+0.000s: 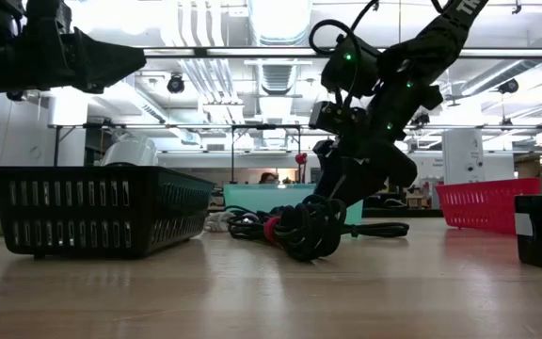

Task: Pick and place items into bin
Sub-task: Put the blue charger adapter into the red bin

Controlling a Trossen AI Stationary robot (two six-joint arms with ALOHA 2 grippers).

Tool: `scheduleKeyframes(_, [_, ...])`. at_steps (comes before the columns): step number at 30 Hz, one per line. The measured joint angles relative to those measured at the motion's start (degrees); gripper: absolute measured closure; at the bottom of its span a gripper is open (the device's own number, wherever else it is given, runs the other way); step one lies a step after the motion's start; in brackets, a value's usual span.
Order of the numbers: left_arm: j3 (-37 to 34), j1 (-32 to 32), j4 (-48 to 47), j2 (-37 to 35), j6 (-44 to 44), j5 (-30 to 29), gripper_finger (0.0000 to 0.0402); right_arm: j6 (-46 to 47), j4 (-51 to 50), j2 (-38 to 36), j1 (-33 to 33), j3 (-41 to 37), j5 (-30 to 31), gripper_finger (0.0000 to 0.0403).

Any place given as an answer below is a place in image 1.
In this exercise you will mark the black plastic basket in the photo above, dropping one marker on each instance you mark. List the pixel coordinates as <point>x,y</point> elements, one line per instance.
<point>87,212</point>

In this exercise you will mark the red plastic basket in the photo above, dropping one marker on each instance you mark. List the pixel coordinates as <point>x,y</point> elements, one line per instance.
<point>478,202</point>

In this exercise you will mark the green plastic bin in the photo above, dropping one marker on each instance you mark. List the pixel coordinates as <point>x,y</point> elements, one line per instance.
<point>261,195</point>

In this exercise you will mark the person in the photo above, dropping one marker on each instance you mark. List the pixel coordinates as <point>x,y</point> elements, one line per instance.
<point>268,178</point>

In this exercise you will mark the small red ornament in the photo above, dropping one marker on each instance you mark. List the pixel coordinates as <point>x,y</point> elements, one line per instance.
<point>301,158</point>

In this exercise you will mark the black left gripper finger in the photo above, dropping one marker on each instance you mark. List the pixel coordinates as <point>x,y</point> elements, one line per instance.
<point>106,70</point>
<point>106,49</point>

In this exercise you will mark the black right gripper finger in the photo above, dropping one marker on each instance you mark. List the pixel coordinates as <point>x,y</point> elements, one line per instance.
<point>337,183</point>
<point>322,176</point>

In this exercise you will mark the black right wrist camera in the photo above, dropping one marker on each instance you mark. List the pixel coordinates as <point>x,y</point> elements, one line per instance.
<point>327,117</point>

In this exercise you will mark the black ceiling spotlight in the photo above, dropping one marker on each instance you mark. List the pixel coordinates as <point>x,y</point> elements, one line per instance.
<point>508,86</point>
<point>175,84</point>

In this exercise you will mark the white cylindrical cup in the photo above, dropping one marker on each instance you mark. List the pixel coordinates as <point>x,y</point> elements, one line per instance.
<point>130,150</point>

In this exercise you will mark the white square pillar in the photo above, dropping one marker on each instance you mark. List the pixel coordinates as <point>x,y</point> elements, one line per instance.
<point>461,155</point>

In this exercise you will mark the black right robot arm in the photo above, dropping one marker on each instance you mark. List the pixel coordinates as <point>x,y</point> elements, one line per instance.
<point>431,47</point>

